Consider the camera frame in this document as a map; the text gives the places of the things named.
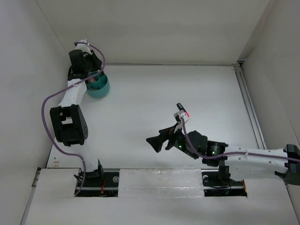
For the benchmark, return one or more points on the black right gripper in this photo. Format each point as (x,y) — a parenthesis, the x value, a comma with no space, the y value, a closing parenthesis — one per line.
(156,142)

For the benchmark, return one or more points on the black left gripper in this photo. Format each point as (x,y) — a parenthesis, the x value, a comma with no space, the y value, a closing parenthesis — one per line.
(97,62)

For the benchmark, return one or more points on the pink cap black highlighter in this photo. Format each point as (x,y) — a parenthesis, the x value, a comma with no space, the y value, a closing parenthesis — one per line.
(181,108)

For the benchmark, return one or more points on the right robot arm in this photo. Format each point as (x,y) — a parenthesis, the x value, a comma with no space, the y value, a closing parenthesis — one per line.
(233,163)

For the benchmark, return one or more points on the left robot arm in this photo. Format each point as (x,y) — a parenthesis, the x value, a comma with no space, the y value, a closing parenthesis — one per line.
(68,122)

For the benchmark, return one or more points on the teal round desk organizer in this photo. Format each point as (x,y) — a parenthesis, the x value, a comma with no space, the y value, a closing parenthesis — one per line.
(100,88)

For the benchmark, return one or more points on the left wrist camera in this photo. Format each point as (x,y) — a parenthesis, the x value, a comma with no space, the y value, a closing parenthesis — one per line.
(82,45)

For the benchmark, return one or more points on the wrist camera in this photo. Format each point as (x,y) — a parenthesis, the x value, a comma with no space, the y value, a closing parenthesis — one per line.
(82,45)
(181,115)

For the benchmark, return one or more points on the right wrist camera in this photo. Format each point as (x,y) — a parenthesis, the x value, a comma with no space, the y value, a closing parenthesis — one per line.
(181,115)

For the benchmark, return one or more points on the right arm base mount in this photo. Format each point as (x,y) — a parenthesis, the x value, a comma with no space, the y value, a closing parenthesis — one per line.
(217,183)

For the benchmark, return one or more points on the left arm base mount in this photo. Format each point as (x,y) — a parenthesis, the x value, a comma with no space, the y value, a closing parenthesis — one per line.
(107,187)

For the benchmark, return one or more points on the aluminium rail right side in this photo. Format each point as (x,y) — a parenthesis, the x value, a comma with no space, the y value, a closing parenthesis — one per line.
(253,105)

